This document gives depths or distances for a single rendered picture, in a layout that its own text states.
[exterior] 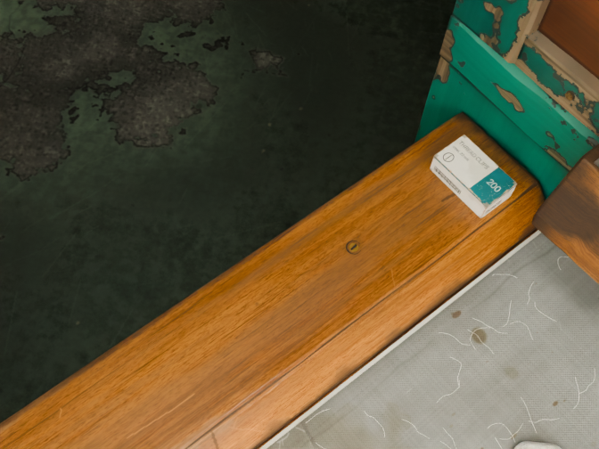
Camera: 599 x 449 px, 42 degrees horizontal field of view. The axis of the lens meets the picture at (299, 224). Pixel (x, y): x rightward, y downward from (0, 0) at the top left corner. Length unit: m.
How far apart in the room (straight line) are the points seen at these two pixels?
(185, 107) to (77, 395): 1.14
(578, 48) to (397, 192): 0.17
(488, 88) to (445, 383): 0.24
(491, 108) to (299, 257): 0.21
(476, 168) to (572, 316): 0.14
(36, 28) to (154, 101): 0.33
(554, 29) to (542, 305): 0.21
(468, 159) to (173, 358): 0.28
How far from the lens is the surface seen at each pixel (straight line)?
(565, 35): 0.61
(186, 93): 1.68
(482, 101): 0.69
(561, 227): 0.60
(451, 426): 0.60
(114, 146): 1.62
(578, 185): 0.59
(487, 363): 0.62
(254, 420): 0.57
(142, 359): 0.58
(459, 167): 0.64
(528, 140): 0.67
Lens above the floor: 1.30
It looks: 60 degrees down
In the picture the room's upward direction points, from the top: 5 degrees clockwise
